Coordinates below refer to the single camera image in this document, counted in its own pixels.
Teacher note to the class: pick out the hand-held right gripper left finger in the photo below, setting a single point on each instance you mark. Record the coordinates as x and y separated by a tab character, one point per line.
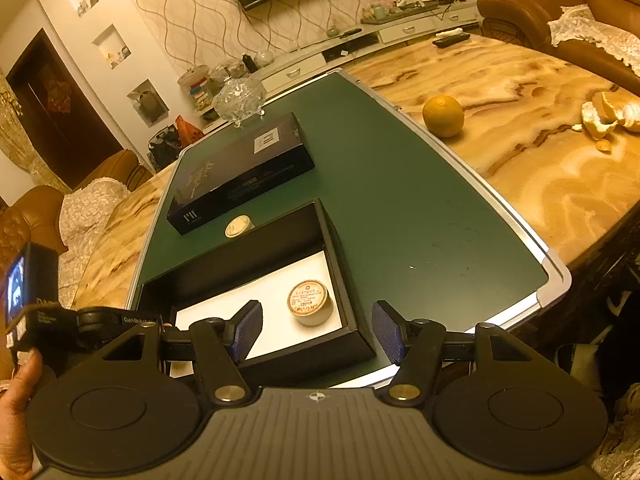
250	329

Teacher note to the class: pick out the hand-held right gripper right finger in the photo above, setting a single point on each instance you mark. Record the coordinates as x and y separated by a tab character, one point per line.
386	331

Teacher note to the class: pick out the black remote control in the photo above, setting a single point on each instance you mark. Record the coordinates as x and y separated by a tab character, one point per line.
451	39

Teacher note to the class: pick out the black bag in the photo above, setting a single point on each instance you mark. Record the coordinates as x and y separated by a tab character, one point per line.
162	150

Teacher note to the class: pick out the brown leather sofa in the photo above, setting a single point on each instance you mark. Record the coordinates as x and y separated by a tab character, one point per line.
525	10
30	220

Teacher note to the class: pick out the white lace cloth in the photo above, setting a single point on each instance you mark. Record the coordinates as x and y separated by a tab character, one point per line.
595	35
90	215

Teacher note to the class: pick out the tea tray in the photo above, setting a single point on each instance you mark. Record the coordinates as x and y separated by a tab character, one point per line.
400	10

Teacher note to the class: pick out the orange plastic bag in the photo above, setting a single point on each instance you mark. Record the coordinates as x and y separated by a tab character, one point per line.
187	131

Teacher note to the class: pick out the marble desktop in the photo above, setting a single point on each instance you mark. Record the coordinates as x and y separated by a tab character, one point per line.
550	185

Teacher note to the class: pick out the orange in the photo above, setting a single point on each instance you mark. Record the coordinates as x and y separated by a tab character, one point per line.
443	116

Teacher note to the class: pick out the black box lid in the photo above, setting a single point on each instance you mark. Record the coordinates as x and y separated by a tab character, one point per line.
240	175

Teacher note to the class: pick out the dark wooden door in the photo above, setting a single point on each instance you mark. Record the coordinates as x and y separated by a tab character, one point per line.
50	105

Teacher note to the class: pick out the ceramic vase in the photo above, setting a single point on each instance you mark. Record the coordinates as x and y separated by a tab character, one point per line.
147	105

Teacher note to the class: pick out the clear storage jar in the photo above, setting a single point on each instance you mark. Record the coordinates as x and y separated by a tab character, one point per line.
196	85

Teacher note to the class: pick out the white television cabinet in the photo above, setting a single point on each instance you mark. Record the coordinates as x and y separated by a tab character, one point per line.
320	62

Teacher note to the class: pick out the person's left hand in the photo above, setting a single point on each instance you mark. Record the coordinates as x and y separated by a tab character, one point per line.
15	410

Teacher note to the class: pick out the green board with metal frame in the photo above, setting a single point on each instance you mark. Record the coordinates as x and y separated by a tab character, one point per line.
400	200

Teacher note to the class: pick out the black box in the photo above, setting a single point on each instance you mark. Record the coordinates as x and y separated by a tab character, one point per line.
300	240

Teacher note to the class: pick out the glass bowl with lid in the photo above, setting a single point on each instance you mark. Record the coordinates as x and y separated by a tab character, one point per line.
239	97

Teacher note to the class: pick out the round tea cake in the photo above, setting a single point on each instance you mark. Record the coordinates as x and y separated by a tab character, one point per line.
238	226
310	304

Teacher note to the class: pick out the orange peel pieces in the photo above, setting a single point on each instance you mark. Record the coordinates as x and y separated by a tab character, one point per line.
607	115

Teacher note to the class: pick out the round tea cake on mat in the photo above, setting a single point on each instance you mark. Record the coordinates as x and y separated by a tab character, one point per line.
238	226

